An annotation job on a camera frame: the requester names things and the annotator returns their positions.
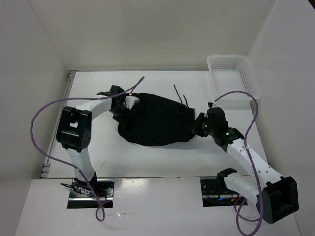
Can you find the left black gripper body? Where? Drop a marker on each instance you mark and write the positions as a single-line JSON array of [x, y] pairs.
[[122, 111]]

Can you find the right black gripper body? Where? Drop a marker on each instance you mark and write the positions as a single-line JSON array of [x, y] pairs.
[[208, 129]]

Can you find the black shorts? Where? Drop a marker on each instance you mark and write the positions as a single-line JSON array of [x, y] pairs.
[[157, 121]]

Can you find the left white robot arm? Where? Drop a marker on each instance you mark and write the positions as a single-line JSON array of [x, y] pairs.
[[74, 131]]

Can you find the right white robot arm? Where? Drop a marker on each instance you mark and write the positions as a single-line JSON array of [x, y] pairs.
[[274, 195]]

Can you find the white perforated plastic basket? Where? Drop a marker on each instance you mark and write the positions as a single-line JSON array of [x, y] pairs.
[[232, 73]]

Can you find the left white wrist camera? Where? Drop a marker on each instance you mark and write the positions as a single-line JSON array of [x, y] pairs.
[[130, 101]]

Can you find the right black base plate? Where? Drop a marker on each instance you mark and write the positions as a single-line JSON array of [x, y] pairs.
[[213, 197]]

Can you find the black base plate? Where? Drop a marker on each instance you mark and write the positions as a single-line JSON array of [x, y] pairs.
[[84, 199], [213, 197]]

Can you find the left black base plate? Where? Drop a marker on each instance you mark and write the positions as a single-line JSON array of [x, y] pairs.
[[84, 199]]

